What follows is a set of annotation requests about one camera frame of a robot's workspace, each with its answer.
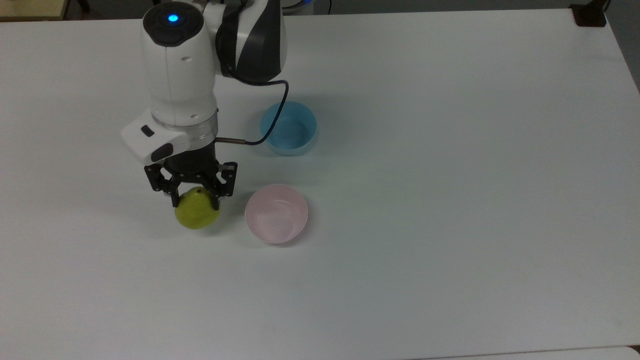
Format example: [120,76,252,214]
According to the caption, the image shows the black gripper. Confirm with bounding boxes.
[144,141,239,211]

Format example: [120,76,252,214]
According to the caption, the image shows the green pear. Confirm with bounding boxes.
[174,188,221,230]

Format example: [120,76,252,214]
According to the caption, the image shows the pink bowl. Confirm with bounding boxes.
[244,183,309,245]

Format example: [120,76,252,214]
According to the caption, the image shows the blue bowl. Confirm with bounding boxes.
[260,101,318,156]

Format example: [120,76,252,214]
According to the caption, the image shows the black stand base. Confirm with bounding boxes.
[570,0,609,28]

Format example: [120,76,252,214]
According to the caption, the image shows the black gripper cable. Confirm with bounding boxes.
[215,79,291,147]

